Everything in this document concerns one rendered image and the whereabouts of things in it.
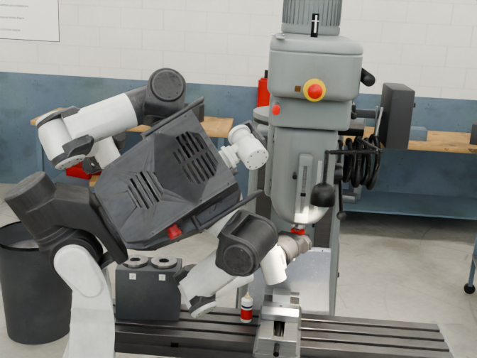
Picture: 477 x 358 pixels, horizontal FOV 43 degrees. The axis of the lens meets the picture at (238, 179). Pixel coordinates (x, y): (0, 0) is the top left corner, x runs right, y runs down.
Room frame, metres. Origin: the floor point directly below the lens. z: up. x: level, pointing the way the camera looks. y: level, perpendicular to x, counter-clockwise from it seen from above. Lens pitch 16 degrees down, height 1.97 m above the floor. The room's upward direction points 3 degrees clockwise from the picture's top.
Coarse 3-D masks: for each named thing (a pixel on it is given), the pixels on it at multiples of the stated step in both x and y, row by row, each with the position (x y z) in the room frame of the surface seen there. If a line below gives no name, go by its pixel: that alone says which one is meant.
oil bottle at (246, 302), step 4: (248, 296) 1.89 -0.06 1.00; (244, 300) 1.89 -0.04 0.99; (248, 300) 1.89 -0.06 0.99; (252, 300) 1.89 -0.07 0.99; (244, 304) 1.88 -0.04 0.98; (248, 304) 1.88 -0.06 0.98; (252, 304) 1.89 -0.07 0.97; (244, 308) 1.88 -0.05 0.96; (248, 308) 1.88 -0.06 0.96; (252, 308) 1.90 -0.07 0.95; (244, 312) 1.88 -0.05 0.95; (248, 312) 1.88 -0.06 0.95; (244, 316) 1.88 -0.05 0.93; (248, 316) 1.88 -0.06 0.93; (244, 320) 1.88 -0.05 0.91; (248, 320) 1.88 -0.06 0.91
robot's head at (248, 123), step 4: (248, 120) 1.56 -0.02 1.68; (240, 124) 1.55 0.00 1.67; (244, 124) 1.55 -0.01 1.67; (248, 124) 1.56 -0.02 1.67; (252, 124) 1.55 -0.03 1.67; (252, 128) 1.54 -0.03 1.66; (256, 128) 1.53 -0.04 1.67; (252, 132) 1.56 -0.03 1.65; (256, 132) 1.52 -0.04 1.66; (260, 132) 1.52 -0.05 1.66; (228, 136) 1.53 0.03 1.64; (256, 136) 1.54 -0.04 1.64; (260, 136) 1.51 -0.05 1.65; (228, 140) 1.54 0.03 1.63; (260, 140) 1.53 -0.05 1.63; (264, 140) 1.50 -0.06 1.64; (264, 144) 1.51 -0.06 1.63
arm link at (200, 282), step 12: (192, 264) 1.50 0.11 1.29; (204, 264) 1.42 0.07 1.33; (180, 276) 1.47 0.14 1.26; (192, 276) 1.43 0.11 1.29; (204, 276) 1.40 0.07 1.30; (216, 276) 1.39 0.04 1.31; (228, 276) 1.38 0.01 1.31; (192, 288) 1.42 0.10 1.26; (204, 288) 1.41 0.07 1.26; (216, 288) 1.41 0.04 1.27; (192, 300) 1.43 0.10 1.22; (204, 300) 1.42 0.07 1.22; (192, 312) 1.45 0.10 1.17; (204, 312) 1.47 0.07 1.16
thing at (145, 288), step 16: (128, 256) 1.94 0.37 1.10; (144, 256) 1.95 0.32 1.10; (160, 256) 1.96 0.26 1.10; (128, 272) 1.86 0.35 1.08; (144, 272) 1.86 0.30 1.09; (160, 272) 1.87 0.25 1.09; (128, 288) 1.86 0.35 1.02; (144, 288) 1.86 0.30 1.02; (160, 288) 1.87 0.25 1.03; (176, 288) 1.87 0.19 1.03; (128, 304) 1.86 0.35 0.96; (144, 304) 1.86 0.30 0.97; (160, 304) 1.87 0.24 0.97; (176, 304) 1.87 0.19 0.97; (176, 320) 1.87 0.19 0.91
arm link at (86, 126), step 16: (64, 112) 1.43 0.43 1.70; (80, 112) 1.43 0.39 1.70; (96, 112) 1.44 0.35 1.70; (112, 112) 1.45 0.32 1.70; (128, 112) 1.46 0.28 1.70; (80, 128) 1.41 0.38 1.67; (96, 128) 1.42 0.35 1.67; (112, 128) 1.44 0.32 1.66; (128, 128) 1.48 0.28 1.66; (64, 144) 1.40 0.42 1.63; (80, 144) 1.40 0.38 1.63; (64, 160) 1.40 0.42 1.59; (80, 160) 1.44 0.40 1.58
